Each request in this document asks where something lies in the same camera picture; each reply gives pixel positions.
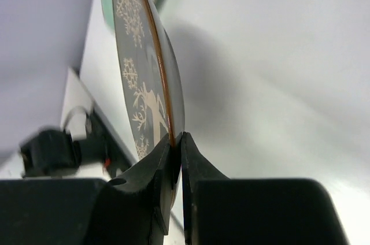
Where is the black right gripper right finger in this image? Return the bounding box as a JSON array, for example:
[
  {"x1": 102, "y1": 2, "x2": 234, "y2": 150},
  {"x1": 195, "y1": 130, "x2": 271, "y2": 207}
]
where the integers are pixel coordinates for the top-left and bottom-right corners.
[{"x1": 180, "y1": 132, "x2": 228, "y2": 244}]

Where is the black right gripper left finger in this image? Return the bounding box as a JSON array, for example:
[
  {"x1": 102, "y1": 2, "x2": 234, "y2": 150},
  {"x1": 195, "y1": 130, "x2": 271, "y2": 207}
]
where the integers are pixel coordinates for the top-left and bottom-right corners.
[{"x1": 104, "y1": 135, "x2": 182, "y2": 244}]

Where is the grey reindeer round plate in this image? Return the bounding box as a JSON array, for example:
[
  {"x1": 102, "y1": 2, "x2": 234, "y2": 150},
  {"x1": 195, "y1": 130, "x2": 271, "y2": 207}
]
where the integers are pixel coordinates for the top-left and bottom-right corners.
[{"x1": 111, "y1": 0, "x2": 186, "y2": 205}]

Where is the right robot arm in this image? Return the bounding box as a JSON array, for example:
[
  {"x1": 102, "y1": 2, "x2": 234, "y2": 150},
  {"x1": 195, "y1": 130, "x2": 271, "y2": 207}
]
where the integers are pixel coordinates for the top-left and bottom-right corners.
[{"x1": 20, "y1": 118, "x2": 226, "y2": 244}]

